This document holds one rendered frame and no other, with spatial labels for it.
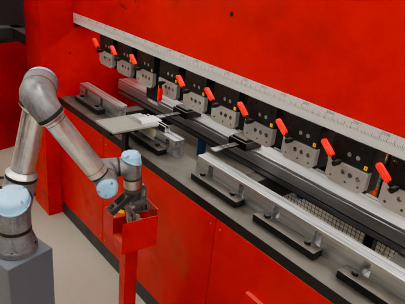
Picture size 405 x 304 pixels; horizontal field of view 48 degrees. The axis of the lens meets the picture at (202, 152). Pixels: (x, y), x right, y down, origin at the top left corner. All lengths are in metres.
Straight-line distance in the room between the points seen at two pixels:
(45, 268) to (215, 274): 0.70
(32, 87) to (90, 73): 1.61
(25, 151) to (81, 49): 1.45
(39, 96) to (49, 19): 1.46
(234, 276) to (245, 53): 0.90
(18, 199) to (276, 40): 1.05
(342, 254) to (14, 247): 1.14
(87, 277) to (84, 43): 1.45
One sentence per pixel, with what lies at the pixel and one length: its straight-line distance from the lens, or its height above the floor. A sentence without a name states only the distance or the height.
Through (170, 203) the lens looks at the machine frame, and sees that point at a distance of 2.14.
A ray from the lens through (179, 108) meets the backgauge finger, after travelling 2.50.
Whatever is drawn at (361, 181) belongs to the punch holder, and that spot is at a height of 1.22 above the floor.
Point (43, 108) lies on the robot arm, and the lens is 1.52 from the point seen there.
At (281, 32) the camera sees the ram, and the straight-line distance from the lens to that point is 1.64.
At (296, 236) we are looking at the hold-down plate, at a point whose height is 0.90.
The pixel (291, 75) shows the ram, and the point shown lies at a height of 1.47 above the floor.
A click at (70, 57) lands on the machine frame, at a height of 1.13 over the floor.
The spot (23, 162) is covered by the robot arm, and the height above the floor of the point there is 1.08.
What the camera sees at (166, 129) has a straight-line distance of 2.30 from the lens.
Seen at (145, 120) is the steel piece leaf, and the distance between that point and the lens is 2.35.
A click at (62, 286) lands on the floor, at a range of 2.82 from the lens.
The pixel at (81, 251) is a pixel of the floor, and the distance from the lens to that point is 3.06.
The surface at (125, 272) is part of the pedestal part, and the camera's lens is 2.11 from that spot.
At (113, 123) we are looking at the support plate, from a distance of 2.30.
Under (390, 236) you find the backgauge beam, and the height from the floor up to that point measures 0.93.
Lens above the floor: 1.84
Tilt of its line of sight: 24 degrees down
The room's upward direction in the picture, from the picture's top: 6 degrees clockwise
